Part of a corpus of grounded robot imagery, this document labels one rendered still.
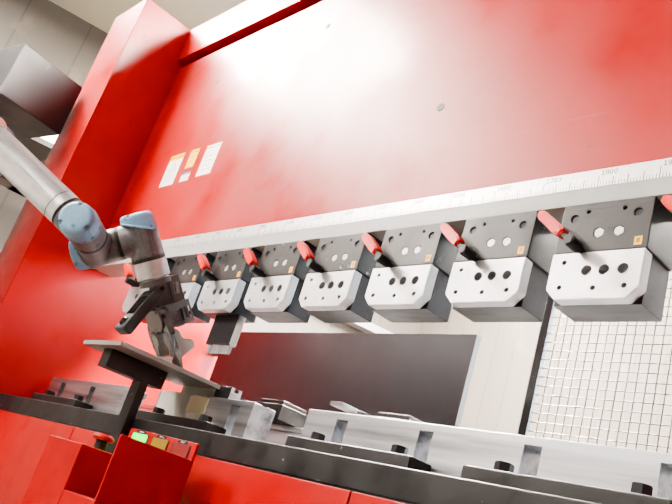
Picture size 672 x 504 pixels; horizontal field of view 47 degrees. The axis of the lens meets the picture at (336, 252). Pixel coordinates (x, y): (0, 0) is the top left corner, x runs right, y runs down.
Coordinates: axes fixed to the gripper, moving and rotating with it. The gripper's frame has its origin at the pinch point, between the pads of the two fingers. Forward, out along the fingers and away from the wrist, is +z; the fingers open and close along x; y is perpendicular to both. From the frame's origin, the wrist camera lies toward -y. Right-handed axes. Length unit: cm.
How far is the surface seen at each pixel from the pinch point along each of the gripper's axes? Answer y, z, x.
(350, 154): 42, -36, -31
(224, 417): 1.1, 11.5, -15.9
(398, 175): 37, -29, -48
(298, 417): 26.2, 22.3, -5.3
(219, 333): 15.0, -3.0, 1.0
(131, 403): -11.9, 4.0, -2.0
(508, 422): 285, 141, 159
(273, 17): 78, -85, 29
